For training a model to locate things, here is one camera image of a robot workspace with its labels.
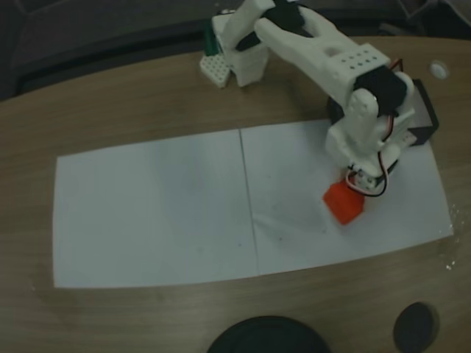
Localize large black round object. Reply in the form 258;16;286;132
205;315;331;353

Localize black round table grommet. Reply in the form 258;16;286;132
392;301;442;351

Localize red white black cable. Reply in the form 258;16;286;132
345;110;401;199

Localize white perforated base plate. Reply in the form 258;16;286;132
198;50;233;90

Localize green clamp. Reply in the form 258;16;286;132
203;26;222;58

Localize white paper sheet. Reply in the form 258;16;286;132
238;118;454;277
52;128;261;290

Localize orange cube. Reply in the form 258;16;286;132
322;179;367;226

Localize white round table cap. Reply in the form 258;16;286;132
428;60;450;79

